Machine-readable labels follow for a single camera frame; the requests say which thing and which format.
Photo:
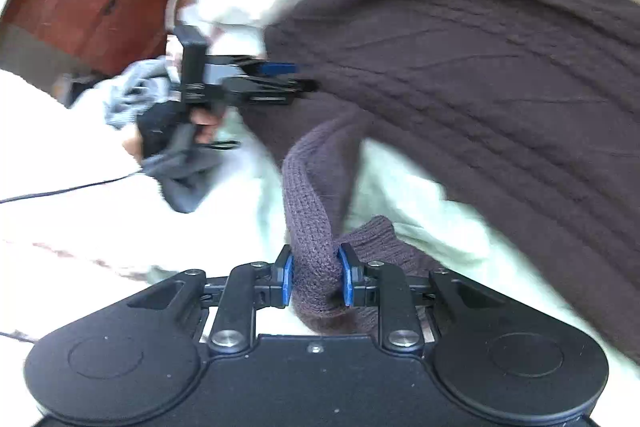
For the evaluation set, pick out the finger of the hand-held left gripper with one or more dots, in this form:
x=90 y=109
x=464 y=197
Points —
x=270 y=89
x=280 y=68

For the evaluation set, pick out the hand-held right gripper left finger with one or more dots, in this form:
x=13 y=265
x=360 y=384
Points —
x=286 y=282

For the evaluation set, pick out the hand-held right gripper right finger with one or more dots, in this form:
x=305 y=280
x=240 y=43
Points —
x=346 y=279

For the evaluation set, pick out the dark brown knit sweater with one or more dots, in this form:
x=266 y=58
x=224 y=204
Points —
x=450 y=82

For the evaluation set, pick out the person's left hand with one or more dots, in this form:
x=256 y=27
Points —
x=155 y=127

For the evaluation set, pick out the light green blanket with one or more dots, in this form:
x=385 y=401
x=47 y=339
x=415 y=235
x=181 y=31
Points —
x=400 y=187

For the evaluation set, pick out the grey garment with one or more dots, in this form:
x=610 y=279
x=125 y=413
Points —
x=190 y=187

